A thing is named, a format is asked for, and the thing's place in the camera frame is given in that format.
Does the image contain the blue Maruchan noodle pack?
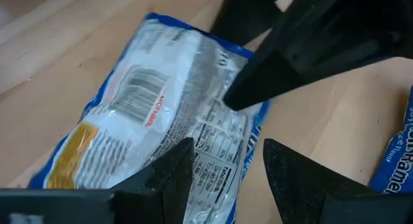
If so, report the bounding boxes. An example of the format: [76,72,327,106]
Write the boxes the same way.
[368,85,413,195]
[28,12,270,224]

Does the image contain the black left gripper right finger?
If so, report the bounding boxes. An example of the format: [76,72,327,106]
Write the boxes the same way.
[263,138,375,224]

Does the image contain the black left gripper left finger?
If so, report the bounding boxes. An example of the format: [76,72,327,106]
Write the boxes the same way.
[109,136,196,224]

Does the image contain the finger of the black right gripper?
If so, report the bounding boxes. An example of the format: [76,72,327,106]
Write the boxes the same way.
[223,48,327,111]
[210,0,288,46]

